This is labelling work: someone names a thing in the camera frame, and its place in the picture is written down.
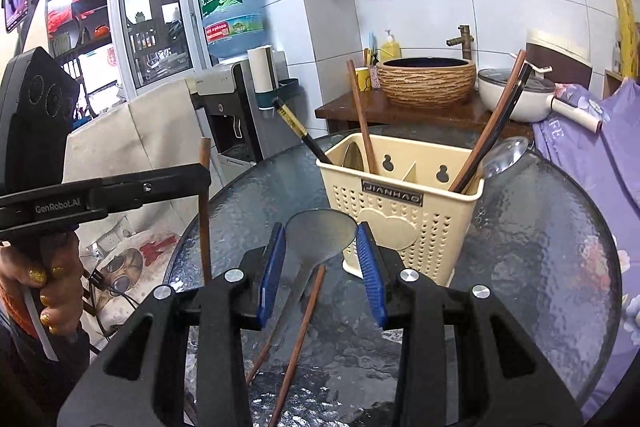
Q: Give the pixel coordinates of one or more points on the purple floral cloth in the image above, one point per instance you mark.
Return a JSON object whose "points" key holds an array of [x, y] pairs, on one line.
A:
{"points": [[600, 167]]}

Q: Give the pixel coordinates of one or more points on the wooden counter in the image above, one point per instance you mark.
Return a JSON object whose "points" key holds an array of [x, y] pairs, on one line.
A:
{"points": [[340, 112]]}

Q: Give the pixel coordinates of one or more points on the wicker-pattern basin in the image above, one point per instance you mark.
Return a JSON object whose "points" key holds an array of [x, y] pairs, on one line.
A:
{"points": [[425, 82]]}

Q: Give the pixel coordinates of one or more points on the black chopstick gold band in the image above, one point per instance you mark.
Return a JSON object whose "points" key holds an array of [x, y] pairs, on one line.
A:
{"points": [[300, 129]]}

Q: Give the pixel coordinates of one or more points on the white water dispenser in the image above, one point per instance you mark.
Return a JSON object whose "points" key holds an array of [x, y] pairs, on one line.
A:
{"points": [[225, 107]]}

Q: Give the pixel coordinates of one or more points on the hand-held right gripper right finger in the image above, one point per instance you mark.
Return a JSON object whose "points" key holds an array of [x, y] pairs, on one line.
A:
{"points": [[371, 277]]}

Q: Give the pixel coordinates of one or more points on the person's left hand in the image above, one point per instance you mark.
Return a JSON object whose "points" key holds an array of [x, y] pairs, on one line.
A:
{"points": [[62, 292]]}

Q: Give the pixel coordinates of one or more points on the bronze faucet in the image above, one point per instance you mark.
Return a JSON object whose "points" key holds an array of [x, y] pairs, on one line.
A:
{"points": [[465, 42]]}

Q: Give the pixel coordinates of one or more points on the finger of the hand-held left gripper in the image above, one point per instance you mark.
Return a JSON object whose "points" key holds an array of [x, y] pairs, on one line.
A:
{"points": [[160, 187]]}

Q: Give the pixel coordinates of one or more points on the blue water bottle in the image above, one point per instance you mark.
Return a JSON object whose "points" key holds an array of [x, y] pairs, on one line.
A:
{"points": [[232, 12]]}

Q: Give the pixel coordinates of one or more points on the beige cloth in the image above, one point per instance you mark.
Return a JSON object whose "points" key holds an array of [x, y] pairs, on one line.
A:
{"points": [[140, 142]]}

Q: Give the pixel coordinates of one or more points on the white pot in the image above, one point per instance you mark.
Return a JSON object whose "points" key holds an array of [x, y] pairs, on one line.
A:
{"points": [[535, 99]]}

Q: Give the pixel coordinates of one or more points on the yellow soap bottle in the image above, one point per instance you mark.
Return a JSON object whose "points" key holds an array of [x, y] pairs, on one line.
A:
{"points": [[390, 49]]}

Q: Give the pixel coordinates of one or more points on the yellow packet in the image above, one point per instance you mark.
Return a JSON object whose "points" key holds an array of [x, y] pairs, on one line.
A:
{"points": [[625, 32]]}

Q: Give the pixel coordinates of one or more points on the yellow mug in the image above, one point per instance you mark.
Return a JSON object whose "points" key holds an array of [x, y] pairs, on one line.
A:
{"points": [[367, 79]]}

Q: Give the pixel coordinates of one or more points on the cream hat brown band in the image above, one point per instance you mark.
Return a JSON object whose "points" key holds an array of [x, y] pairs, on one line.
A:
{"points": [[560, 57]]}

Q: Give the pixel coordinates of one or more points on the metal spoon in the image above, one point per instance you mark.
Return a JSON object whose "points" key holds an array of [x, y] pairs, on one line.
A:
{"points": [[505, 157]]}

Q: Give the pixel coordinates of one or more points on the plain black chopstick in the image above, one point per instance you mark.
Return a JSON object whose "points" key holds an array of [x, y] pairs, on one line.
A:
{"points": [[521, 83]]}

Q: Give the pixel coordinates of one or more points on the cream perforated utensil basket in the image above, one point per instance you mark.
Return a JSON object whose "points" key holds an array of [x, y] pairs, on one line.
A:
{"points": [[440, 227]]}

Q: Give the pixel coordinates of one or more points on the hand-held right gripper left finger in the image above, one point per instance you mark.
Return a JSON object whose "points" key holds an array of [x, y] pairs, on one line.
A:
{"points": [[272, 277]]}

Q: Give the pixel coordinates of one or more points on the brown wooden chopstick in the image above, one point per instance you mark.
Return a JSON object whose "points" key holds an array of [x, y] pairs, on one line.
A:
{"points": [[492, 127], [361, 117], [257, 364], [300, 347], [205, 247]]}

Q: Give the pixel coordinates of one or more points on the clear plastic spoon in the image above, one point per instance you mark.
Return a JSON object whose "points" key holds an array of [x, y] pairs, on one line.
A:
{"points": [[320, 234]]}

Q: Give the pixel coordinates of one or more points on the teal wall holder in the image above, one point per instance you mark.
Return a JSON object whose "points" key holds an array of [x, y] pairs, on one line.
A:
{"points": [[285, 97]]}

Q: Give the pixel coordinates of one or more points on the printed cushion red bow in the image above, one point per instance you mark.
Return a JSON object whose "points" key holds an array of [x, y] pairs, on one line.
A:
{"points": [[130, 262]]}

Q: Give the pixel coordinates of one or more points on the sliding window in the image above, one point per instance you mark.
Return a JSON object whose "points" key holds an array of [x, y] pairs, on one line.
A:
{"points": [[145, 22]]}

